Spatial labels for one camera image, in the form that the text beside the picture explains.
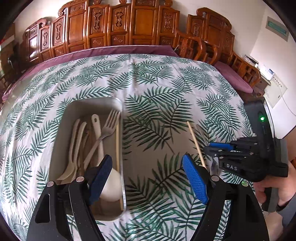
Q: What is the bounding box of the metal rectangular tray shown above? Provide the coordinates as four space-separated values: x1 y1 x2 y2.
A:
49 97 126 221

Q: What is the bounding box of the white spoon with holed handle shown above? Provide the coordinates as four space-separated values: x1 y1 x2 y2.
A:
91 111 122 202

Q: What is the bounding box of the purple seat cushion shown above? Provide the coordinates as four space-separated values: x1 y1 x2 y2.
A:
2 45 254 103

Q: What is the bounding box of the wooden armchair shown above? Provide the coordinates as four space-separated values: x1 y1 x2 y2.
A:
185 7 260 93

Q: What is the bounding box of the wooden chopstick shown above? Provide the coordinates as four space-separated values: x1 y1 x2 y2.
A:
187 121 206 168
115 124 123 211

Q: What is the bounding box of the person's right hand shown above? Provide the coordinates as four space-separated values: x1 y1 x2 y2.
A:
253 162 295 206

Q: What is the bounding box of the grey sleeve forearm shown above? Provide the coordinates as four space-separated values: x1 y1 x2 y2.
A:
276 195 296 227

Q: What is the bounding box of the green wall sign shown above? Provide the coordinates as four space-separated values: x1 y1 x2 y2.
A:
265 16 290 42

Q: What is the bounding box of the green leaf print tablecloth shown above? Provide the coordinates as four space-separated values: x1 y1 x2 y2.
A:
1 54 252 240

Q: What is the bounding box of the white wall electrical box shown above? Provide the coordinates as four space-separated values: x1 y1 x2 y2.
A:
264 73 287 108

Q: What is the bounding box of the silver metal fork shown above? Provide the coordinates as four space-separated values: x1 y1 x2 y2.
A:
83 109 120 170

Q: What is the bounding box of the carved wooden bench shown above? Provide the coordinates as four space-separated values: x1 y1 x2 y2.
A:
21 1 180 66

